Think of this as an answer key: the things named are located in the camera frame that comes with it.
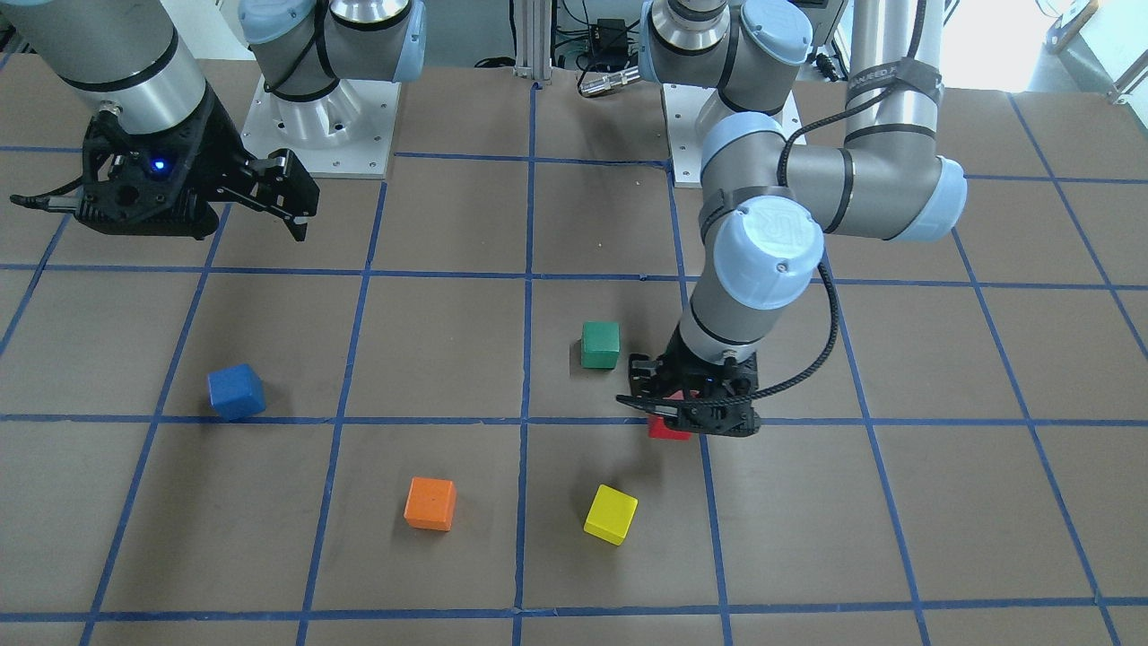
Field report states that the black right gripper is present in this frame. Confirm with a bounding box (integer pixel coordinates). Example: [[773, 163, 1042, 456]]
[[75, 87, 320, 242]]

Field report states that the green wooden block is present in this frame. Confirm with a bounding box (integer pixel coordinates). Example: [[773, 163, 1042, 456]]
[[579, 320, 621, 371]]

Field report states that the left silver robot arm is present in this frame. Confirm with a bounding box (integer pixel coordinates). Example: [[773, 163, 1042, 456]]
[[618, 1, 968, 437]]

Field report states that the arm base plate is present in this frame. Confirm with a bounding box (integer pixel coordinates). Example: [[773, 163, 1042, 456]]
[[240, 79, 404, 180], [662, 83, 804, 188]]

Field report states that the blue wooden block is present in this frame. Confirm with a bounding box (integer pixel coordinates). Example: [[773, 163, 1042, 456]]
[[205, 363, 266, 421]]

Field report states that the red wooden block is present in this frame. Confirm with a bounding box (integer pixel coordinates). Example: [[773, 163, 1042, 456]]
[[645, 414, 697, 441]]

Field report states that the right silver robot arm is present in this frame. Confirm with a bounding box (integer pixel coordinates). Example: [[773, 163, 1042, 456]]
[[3, 1, 426, 241]]

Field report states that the yellow wooden block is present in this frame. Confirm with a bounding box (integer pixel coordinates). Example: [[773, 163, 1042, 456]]
[[583, 484, 639, 546]]

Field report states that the orange wooden block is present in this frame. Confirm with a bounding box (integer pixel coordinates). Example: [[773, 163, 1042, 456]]
[[403, 476, 457, 532]]

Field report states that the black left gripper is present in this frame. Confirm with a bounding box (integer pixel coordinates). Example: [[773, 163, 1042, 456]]
[[616, 351, 761, 438]]

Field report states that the aluminium frame post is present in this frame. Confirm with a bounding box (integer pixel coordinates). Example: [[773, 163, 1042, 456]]
[[511, 0, 556, 87]]

